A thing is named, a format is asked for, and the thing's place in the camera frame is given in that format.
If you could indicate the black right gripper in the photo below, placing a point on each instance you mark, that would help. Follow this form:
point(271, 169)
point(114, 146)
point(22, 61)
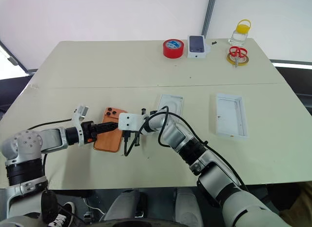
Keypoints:
point(126, 136)

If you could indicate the phone box with purple print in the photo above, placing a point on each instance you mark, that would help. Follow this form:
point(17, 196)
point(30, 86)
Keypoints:
point(196, 46)

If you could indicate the grey rounded shape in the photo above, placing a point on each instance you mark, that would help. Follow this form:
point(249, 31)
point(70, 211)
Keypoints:
point(124, 205)
point(187, 207)

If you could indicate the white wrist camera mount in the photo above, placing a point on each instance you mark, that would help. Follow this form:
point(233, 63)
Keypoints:
point(132, 122)
point(78, 126)

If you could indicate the orange smartphone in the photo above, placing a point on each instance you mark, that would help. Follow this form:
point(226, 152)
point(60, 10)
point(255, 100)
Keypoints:
point(108, 142)

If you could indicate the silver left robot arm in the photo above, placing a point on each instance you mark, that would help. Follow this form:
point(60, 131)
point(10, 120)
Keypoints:
point(50, 138)

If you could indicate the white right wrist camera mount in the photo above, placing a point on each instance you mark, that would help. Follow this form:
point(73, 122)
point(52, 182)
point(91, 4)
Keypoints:
point(132, 122)

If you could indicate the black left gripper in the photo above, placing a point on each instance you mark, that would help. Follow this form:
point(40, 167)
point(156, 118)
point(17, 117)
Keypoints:
point(88, 132)

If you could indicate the black sneaker with white laces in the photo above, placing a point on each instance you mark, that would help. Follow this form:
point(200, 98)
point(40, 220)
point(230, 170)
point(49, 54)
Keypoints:
point(64, 212)

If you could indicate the yellow tape roll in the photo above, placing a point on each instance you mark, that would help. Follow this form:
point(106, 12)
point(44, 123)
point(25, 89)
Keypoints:
point(245, 61)

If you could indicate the grey window frame bar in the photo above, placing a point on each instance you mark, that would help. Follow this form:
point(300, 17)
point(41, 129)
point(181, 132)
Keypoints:
point(12, 58)

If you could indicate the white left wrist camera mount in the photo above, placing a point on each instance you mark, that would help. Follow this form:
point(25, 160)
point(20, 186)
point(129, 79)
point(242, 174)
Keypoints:
point(78, 126)

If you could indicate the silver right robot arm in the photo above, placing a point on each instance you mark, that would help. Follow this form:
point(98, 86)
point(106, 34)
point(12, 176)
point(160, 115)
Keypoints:
point(219, 183)

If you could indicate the white phone box tray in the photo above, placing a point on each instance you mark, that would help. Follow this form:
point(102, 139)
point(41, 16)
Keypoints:
point(171, 101)

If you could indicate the grey metal pillar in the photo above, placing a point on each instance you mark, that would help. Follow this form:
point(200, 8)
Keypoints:
point(208, 14)

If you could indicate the red tape roll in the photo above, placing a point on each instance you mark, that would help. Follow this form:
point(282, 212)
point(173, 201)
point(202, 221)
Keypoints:
point(173, 50)

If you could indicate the clear jar with yellow lid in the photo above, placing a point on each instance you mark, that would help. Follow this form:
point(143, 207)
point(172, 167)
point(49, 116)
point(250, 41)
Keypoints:
point(240, 35)

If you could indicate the white phone box lid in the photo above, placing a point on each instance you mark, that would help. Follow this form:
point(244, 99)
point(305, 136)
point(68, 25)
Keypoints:
point(231, 117)

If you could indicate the tan trousers of bystander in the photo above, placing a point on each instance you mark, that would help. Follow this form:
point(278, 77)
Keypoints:
point(298, 207)

